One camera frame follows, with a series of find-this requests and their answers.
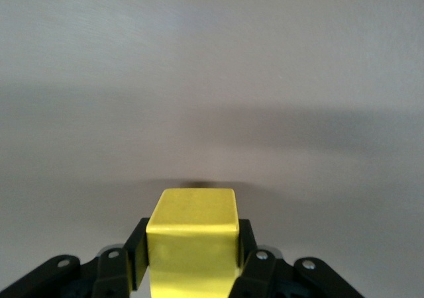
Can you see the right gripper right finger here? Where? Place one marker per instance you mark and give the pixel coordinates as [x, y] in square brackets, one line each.
[265, 275]

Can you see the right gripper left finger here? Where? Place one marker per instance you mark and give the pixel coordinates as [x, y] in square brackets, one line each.
[109, 271]

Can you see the yellow wooden block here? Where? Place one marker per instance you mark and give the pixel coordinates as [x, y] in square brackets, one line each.
[192, 238]

